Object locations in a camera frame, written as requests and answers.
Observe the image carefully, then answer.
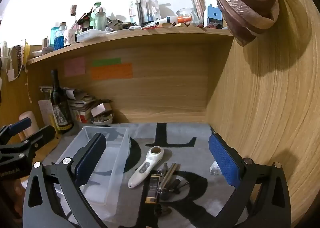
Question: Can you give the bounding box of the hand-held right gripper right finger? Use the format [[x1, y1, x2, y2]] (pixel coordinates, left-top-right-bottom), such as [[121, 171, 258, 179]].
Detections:
[[208, 133, 292, 228]]

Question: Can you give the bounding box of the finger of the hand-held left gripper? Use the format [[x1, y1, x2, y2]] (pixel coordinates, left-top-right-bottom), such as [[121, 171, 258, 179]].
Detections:
[[20, 125, 56, 154], [0, 117, 32, 141]]

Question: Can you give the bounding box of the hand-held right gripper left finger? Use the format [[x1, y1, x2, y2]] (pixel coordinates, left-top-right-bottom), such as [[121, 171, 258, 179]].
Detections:
[[22, 132, 108, 228]]

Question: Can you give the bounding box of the clear plastic storage box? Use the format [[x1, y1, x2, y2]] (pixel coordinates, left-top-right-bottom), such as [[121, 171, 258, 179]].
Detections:
[[54, 125, 132, 206]]

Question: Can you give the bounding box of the white handheld facial massager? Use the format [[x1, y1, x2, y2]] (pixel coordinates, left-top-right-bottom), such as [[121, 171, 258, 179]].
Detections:
[[128, 146, 166, 189]]

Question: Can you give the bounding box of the silver metal folding tool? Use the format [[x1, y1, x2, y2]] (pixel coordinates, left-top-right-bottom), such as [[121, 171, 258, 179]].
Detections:
[[157, 162, 181, 194]]

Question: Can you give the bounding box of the small clear plastic piece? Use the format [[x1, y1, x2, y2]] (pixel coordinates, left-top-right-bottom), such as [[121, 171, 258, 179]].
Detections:
[[210, 160, 222, 176]]

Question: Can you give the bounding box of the white paper card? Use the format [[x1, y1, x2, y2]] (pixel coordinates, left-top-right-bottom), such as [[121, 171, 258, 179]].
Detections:
[[38, 99, 54, 125]]

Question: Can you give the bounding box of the dark wine bottle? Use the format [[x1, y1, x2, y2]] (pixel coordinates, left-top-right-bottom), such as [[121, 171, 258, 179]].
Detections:
[[50, 69, 74, 134]]

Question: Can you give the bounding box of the bowl of small stones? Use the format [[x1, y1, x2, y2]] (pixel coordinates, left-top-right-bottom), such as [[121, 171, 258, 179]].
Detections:
[[90, 115, 114, 126]]

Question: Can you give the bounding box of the stack of books and papers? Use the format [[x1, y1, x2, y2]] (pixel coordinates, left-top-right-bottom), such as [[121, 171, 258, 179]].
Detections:
[[39, 87, 113, 124]]

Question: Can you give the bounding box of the small white cardboard box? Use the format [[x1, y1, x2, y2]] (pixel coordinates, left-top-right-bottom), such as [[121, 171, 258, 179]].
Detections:
[[90, 103, 112, 118]]

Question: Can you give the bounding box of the grey mat with black letters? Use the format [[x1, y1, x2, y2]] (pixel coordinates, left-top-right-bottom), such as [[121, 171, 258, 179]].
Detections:
[[21, 122, 251, 228]]

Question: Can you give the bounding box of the small black clip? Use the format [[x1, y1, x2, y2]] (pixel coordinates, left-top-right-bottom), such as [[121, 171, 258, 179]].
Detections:
[[161, 178, 187, 195]]

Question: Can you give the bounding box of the patterned hanging cloth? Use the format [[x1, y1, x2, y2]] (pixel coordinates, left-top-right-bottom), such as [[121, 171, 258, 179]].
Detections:
[[12, 44, 31, 79]]

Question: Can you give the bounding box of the pink sticky note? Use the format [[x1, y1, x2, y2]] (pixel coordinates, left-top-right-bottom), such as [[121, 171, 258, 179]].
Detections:
[[64, 57, 86, 77]]

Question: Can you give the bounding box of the small dark metal object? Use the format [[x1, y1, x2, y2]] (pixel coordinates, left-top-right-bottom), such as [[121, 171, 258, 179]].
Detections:
[[153, 205, 173, 217]]

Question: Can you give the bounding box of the orange sticky note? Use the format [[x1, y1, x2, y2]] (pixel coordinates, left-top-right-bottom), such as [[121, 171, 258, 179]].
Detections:
[[90, 63, 134, 80]]

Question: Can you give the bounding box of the blue glass bottle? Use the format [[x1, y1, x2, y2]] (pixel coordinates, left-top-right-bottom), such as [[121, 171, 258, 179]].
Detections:
[[50, 27, 66, 51]]

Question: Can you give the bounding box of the green sticky note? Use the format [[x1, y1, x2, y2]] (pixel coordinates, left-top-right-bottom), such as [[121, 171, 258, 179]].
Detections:
[[92, 58, 122, 67]]

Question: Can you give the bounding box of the white printed cup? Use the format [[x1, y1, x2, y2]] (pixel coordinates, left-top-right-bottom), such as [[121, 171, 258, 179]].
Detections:
[[63, 29, 77, 45]]

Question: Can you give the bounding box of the white plastic lidded box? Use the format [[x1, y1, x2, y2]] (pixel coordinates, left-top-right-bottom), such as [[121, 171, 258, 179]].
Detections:
[[76, 29, 107, 43]]

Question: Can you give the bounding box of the tall green bottle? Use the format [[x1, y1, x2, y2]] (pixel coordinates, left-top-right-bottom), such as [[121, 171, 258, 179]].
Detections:
[[89, 1, 102, 31]]

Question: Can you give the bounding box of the pale green pump bottle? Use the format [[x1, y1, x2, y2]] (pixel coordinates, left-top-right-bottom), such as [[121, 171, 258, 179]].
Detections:
[[95, 7, 107, 31]]

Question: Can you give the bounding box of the blue pencil sharpener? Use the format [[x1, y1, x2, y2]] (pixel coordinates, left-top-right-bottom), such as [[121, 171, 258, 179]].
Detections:
[[203, 4, 223, 29]]

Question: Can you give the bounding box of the white marker pen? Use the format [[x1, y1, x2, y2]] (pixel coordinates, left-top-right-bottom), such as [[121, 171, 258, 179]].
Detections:
[[147, 17, 171, 28]]

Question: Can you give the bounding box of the round glass jar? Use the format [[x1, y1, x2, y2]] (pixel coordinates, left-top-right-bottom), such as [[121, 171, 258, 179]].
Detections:
[[176, 8, 194, 25]]

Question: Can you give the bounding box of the clear jar of brown sticks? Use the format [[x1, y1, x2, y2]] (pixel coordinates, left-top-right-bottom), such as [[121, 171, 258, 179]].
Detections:
[[191, 0, 207, 23]]

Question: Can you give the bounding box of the brown scarf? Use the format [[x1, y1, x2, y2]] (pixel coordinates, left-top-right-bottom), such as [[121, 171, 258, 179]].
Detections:
[[211, 0, 293, 48]]

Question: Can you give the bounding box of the clear blister package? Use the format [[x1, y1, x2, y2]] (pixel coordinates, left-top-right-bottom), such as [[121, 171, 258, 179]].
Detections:
[[136, 0, 162, 26]]

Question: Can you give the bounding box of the white charger with cable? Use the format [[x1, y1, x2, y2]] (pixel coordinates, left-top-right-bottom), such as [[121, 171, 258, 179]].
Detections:
[[0, 41, 16, 83]]

